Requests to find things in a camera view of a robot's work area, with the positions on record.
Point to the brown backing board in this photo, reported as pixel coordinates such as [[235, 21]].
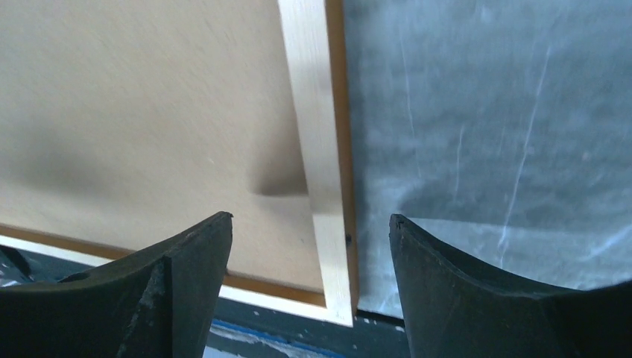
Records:
[[126, 122]]

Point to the wooden picture frame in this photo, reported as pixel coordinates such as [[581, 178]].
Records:
[[313, 37]]

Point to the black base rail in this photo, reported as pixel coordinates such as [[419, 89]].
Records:
[[243, 330]]

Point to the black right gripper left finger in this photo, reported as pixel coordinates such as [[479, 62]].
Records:
[[156, 302]]

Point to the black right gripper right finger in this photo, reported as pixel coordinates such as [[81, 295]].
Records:
[[456, 305]]

